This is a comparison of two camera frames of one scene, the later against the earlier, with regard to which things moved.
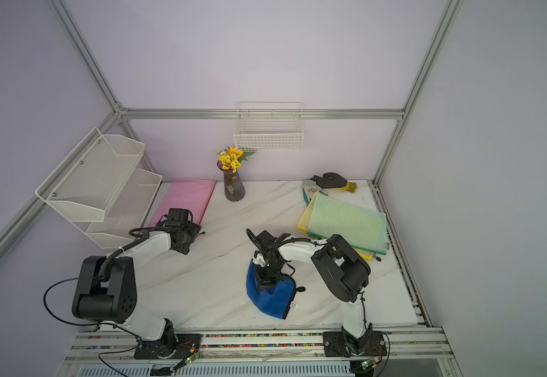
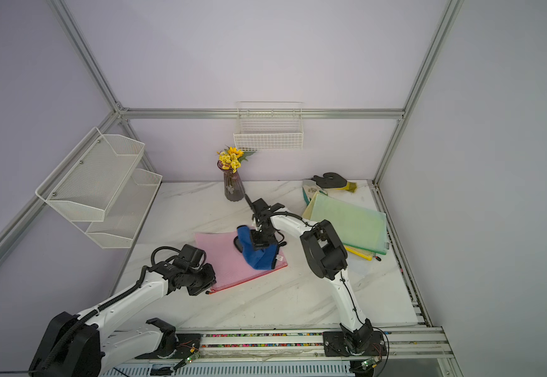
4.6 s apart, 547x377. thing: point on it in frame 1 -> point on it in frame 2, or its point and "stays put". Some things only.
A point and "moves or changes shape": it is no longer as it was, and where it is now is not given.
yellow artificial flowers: x=230 y=158 stays put
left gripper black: x=193 y=228 -> x=209 y=281
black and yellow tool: x=330 y=180 stays put
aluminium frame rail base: x=416 y=353 stays put
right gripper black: x=265 y=280 -> x=258 y=242
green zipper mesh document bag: x=363 y=227 stays put
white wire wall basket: x=264 y=126 stays put
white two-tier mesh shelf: x=100 y=190 stays put
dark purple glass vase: x=233 y=185 stays put
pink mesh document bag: x=193 y=195 -> x=228 y=265
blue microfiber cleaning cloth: x=275 y=301 moves or changes shape
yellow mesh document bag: x=304 y=222 stays put
